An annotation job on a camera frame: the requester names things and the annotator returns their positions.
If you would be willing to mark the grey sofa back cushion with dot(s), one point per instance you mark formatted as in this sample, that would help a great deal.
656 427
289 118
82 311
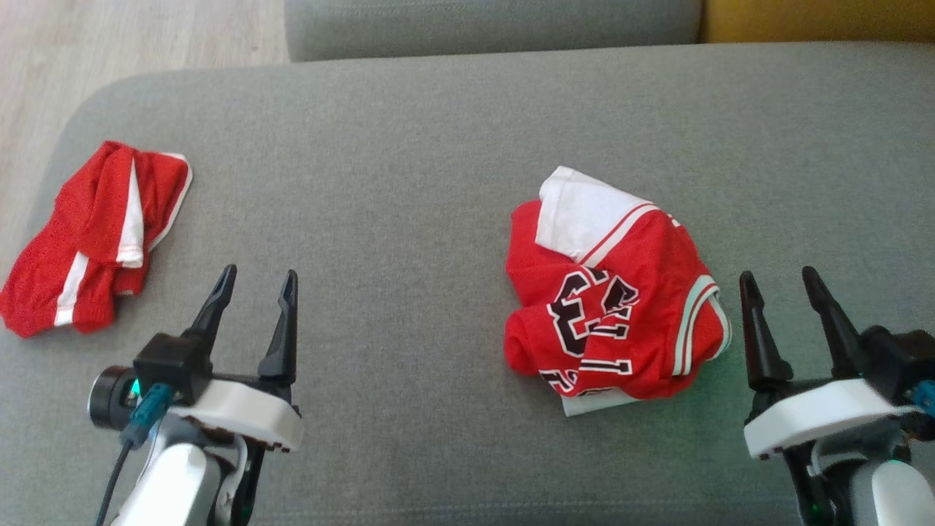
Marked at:
482 25

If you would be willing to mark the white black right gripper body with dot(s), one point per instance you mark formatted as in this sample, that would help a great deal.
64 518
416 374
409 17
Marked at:
818 416

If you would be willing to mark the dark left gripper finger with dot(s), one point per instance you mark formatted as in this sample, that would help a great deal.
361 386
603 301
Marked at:
281 336
213 307

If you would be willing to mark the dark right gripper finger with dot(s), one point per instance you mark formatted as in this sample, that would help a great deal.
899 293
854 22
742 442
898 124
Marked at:
760 336
833 321

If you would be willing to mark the yellow sofa cushion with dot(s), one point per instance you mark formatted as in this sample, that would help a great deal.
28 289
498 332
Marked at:
818 18

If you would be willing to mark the grey sofa seat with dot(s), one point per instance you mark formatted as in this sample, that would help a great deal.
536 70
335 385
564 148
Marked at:
409 219

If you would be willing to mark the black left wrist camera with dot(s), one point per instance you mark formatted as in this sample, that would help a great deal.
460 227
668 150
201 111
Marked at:
172 365

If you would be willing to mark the red shorts white stripes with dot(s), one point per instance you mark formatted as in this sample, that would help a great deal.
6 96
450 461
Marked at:
88 234

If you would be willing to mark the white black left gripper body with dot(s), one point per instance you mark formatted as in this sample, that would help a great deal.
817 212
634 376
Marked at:
241 413

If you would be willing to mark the red basketball jersey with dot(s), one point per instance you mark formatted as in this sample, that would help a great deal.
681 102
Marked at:
621 307

